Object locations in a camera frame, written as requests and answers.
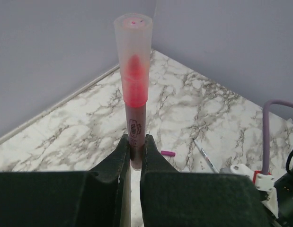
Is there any white whiteboard marker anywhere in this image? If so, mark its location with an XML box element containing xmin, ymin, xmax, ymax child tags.
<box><xmin>194</xmin><ymin>140</ymin><xmax>219</xmax><ymax>173</ymax></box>

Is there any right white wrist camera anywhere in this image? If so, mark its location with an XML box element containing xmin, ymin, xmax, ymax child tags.
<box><xmin>220</xmin><ymin>164</ymin><xmax>279</xmax><ymax>218</ymax></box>

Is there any pink translucent red pen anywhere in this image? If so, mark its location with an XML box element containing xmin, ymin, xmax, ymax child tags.
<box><xmin>125</xmin><ymin>104</ymin><xmax>146</xmax><ymax>170</ymax></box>

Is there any clear pink pen cap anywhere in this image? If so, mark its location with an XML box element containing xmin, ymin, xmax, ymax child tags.
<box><xmin>114</xmin><ymin>13</ymin><xmax>153</xmax><ymax>107</ymax></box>

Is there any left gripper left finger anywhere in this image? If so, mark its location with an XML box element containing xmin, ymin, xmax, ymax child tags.
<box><xmin>0</xmin><ymin>135</ymin><xmax>131</xmax><ymax>227</ymax></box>

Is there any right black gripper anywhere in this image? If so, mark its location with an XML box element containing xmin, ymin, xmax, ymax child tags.
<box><xmin>275</xmin><ymin>149</ymin><xmax>293</xmax><ymax>227</ymax></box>

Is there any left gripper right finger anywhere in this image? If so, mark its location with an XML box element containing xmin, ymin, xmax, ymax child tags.
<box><xmin>140</xmin><ymin>135</ymin><xmax>269</xmax><ymax>227</ymax></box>

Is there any purple pen cap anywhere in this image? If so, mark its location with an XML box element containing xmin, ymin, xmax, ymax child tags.
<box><xmin>161</xmin><ymin>150</ymin><xmax>176</xmax><ymax>157</ymax></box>

